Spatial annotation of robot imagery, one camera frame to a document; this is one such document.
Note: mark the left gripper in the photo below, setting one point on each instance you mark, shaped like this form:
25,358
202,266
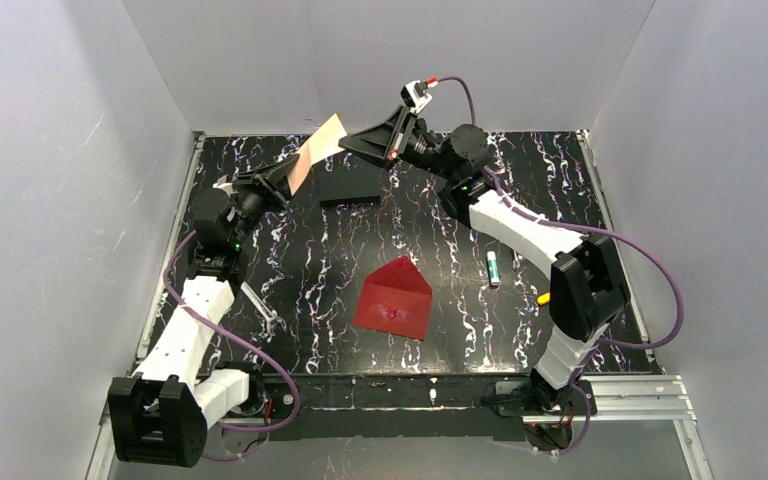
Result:
263,192

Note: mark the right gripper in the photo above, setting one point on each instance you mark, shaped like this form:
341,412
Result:
400,136

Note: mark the cream paper letter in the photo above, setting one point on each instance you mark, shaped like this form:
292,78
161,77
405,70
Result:
324,142

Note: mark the red envelope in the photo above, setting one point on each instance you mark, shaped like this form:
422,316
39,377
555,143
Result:
395,299

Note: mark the green white glue stick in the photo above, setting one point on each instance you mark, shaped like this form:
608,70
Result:
494,278

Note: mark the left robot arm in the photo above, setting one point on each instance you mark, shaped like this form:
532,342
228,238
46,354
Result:
161,414

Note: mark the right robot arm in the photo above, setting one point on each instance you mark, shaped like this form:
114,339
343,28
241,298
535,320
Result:
587,285

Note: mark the black rectangular block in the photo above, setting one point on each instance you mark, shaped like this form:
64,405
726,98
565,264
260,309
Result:
348,187

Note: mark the silver wrench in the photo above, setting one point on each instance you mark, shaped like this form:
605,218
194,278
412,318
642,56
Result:
272,322

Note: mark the blue red screwdriver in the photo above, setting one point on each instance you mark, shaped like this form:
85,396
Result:
516,261

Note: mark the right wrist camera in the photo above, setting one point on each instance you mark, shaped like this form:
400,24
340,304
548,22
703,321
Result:
415,94

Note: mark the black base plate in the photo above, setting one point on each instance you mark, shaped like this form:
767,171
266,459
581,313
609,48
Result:
426,405

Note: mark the aluminium rail frame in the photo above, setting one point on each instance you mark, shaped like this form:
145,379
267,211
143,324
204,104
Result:
649,397

